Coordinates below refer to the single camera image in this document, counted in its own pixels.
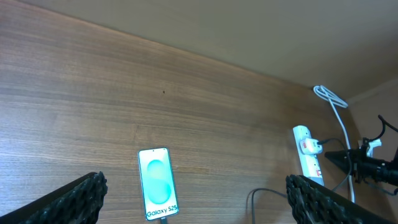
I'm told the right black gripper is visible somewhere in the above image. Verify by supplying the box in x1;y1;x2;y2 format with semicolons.
325;149;392;184

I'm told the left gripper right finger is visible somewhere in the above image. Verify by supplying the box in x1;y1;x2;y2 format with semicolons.
285;175;390;224

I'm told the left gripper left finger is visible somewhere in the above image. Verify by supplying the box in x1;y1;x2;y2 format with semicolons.
1;172;108;224

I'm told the blue screen smartphone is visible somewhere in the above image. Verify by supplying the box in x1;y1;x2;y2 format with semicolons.
137;147;179;224

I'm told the black charger cable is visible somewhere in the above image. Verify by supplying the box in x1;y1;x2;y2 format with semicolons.
160;138;353;224

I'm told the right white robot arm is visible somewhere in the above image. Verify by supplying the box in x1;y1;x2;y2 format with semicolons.
325;115;397;196

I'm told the white charger plug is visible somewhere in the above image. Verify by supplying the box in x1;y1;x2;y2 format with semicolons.
299;138;323;155

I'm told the white power strip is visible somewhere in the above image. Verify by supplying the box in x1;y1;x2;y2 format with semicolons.
293;125;324;186

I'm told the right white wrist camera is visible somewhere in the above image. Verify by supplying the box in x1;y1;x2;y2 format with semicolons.
358;139;382;157

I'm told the white power strip cable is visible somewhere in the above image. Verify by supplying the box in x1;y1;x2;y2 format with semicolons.
313;85;356;203

